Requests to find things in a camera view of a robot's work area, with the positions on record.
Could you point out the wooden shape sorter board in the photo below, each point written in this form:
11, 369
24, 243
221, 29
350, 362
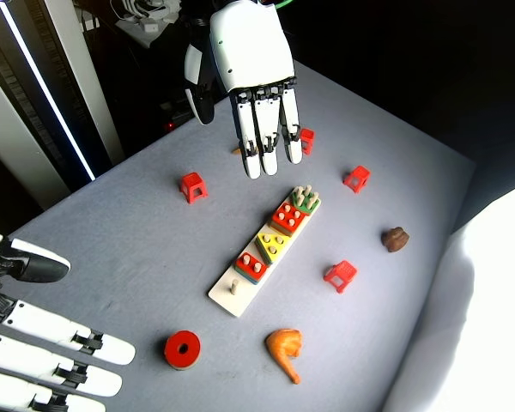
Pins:
223, 297

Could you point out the small red toy stool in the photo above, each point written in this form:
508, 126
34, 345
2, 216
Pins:
193, 185
307, 137
341, 274
358, 176

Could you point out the orange toy chicken leg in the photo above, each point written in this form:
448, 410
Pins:
283, 343

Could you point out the white fabric sheet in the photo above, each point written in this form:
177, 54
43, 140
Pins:
476, 322

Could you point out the brown lumpy toy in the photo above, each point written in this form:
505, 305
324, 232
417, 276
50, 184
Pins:
395, 239

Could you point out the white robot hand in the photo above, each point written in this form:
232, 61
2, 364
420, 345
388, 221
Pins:
249, 47
30, 315

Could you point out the white light strip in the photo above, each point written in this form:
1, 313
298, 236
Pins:
47, 92

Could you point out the grey table cloth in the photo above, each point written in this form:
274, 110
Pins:
133, 257

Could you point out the small orange toy piece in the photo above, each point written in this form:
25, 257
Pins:
237, 150

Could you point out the white wall panel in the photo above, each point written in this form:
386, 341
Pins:
8, 141

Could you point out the white pillar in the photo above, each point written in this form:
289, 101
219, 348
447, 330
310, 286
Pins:
81, 64

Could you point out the yellow triangle block stack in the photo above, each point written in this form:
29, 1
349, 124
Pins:
272, 244

